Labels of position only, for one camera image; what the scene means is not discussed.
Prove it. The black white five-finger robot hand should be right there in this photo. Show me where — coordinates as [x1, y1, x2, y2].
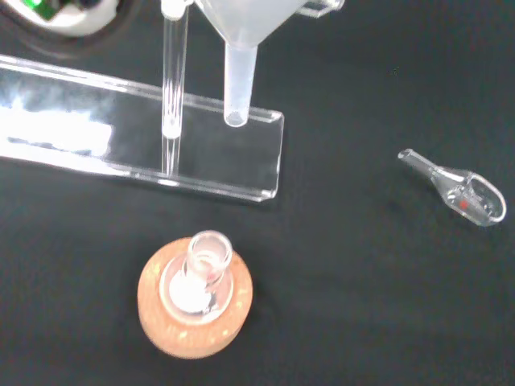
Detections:
[0, 0, 118, 39]

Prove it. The clear acrylic funnel stand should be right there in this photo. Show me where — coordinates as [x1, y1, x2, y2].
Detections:
[0, 0, 347, 204]

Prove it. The glass weighing funnel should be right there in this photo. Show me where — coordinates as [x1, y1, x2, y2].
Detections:
[397, 148, 507, 228]

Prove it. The glass round-bottom flask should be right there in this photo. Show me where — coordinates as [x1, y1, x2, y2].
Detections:
[159, 229, 235, 325]

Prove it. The black cloth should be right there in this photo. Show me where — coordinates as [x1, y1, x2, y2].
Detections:
[0, 0, 515, 386]

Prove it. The cork ring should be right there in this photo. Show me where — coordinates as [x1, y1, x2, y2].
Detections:
[136, 236, 254, 359]

